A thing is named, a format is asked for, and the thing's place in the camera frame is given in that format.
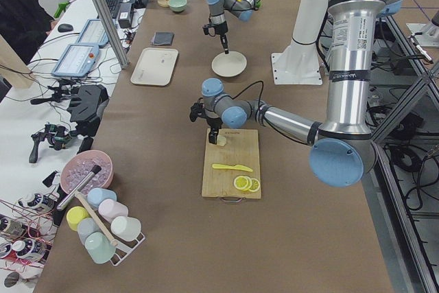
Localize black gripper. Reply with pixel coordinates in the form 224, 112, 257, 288
206, 117, 223, 144
214, 21, 229, 54

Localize cream round plate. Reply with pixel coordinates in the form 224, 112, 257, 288
211, 51, 247, 78

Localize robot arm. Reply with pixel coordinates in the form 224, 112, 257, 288
190, 0, 402, 187
203, 0, 260, 54

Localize cream rectangular tray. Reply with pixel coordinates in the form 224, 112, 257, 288
130, 47, 178, 86

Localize wooden cutting board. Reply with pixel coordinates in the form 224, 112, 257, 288
202, 129, 261, 200

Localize yellow plastic knife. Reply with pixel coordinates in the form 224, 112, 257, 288
211, 163, 253, 172

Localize lemon slices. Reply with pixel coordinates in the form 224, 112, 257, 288
233, 176, 261, 193

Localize mint green bowl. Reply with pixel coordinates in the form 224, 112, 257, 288
168, 0, 187, 13

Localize grey folded cloth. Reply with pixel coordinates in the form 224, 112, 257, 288
151, 32, 174, 46

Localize white plastic cup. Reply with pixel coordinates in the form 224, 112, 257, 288
110, 216, 141, 242

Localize pink plastic cup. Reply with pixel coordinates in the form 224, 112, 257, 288
98, 198, 128, 223

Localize blue teach pendant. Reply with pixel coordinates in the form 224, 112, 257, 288
76, 19, 109, 47
51, 43, 99, 78

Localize blue plastic cup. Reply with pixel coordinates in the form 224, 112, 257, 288
86, 187, 117, 209

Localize pink bowl with ice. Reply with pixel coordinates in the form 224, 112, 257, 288
60, 150, 113, 195

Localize white cup rack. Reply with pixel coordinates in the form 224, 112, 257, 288
110, 232, 146, 266

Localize wooden muddler stick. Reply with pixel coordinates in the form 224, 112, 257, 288
75, 191, 117, 246

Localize grey plastic cup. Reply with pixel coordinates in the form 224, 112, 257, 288
77, 218, 100, 245

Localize mint plastic cup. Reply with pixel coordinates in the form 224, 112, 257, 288
84, 232, 116, 264

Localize yellow plastic cup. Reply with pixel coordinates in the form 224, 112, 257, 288
67, 206, 90, 231

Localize black computer mouse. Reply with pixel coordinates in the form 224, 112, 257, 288
57, 23, 73, 33

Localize person in black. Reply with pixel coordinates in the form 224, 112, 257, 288
1, 0, 58, 64

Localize white pedestal column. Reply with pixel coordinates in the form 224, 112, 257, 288
272, 0, 328, 85

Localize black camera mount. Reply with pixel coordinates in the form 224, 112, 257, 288
67, 84, 109, 137

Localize aluminium frame post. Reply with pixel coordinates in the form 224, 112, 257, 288
92, 0, 128, 69

